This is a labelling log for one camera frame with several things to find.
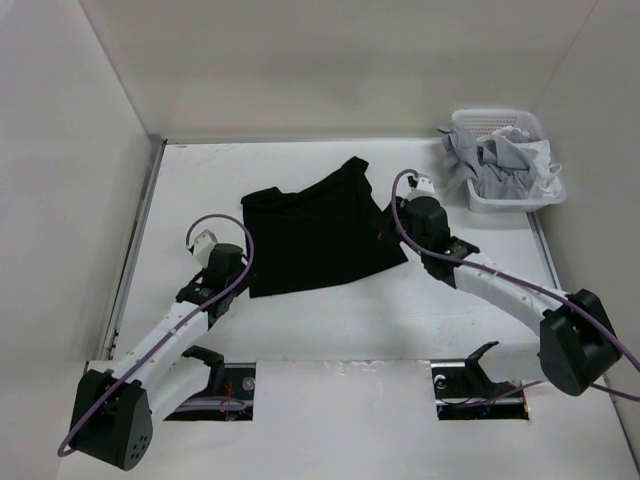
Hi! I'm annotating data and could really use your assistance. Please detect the black tank top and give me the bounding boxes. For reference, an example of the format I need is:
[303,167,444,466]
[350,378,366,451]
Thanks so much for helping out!
[241,157,407,298]

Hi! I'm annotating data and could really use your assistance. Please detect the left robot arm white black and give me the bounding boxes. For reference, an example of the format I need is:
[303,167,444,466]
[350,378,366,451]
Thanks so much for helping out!
[58,243,251,471]

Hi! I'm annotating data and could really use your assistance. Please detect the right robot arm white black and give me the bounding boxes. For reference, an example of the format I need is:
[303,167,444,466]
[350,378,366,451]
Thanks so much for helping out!
[385,196,623,396]

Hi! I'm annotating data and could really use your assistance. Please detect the grey tank top in basket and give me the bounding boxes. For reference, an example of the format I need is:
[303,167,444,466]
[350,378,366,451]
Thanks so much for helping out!
[437,121,534,200]

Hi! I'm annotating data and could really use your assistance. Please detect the white tank top in basket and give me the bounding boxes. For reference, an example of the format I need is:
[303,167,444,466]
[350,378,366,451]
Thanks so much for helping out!
[493,126,562,199]

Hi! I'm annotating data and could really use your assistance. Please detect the white plastic laundry basket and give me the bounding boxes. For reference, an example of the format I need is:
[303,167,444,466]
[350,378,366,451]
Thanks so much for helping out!
[438,109,567,213]

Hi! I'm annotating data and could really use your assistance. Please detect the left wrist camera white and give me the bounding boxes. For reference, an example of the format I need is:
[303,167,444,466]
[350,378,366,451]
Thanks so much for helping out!
[187,229,218,267]

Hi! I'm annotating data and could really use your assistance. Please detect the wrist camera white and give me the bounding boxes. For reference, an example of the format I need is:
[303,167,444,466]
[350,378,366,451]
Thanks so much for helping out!
[187,229,218,267]
[406,174,436,201]

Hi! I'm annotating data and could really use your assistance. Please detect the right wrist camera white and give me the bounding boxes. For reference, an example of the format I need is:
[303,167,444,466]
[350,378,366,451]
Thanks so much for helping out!
[406,174,436,201]

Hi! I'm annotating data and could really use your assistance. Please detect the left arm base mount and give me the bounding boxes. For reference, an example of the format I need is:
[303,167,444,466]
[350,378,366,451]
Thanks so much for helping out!
[165,346,257,422]

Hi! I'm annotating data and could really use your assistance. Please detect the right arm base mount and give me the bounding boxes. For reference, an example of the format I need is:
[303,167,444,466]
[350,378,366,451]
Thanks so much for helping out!
[431,341,529,421]

